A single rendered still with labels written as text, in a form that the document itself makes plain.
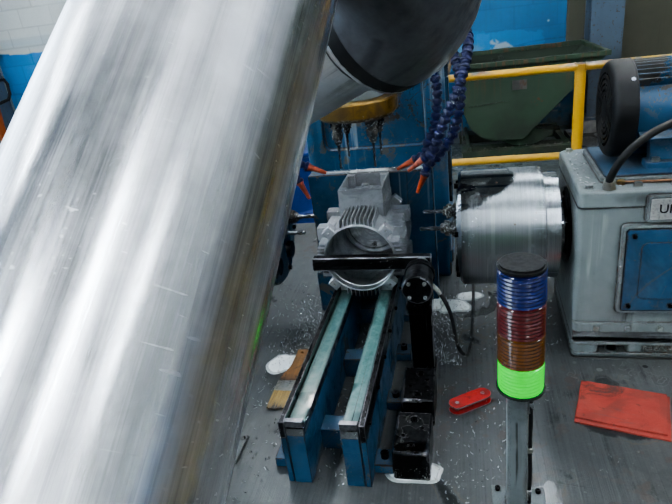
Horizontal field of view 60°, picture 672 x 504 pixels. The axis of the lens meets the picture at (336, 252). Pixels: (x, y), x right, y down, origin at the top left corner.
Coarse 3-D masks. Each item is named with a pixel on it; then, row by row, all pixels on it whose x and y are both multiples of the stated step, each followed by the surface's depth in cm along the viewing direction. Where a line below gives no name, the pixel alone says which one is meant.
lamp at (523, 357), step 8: (544, 336) 73; (504, 344) 74; (512, 344) 72; (520, 344) 72; (528, 344) 72; (536, 344) 72; (544, 344) 74; (504, 352) 74; (512, 352) 73; (520, 352) 72; (528, 352) 72; (536, 352) 72; (544, 352) 74; (504, 360) 74; (512, 360) 73; (520, 360) 73; (528, 360) 73; (536, 360) 73; (544, 360) 75; (512, 368) 74; (520, 368) 73; (528, 368) 73; (536, 368) 74
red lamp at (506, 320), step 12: (504, 312) 71; (516, 312) 70; (528, 312) 70; (540, 312) 70; (504, 324) 72; (516, 324) 71; (528, 324) 71; (540, 324) 71; (504, 336) 73; (516, 336) 72; (528, 336) 71; (540, 336) 72
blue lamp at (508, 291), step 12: (504, 276) 69; (540, 276) 68; (504, 288) 70; (516, 288) 69; (528, 288) 69; (540, 288) 69; (504, 300) 71; (516, 300) 70; (528, 300) 69; (540, 300) 70
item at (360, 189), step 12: (348, 180) 137; (360, 180) 138; (372, 180) 137; (384, 180) 130; (348, 192) 127; (360, 192) 127; (372, 192) 126; (384, 192) 128; (348, 204) 128; (360, 204) 128; (372, 204) 127; (384, 204) 127; (384, 216) 128
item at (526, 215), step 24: (504, 168) 121; (528, 168) 119; (456, 192) 121; (480, 192) 116; (504, 192) 115; (528, 192) 113; (552, 192) 114; (456, 216) 118; (480, 216) 114; (504, 216) 113; (528, 216) 112; (552, 216) 112; (480, 240) 115; (504, 240) 113; (528, 240) 112; (552, 240) 113; (456, 264) 124; (480, 264) 117; (552, 264) 116
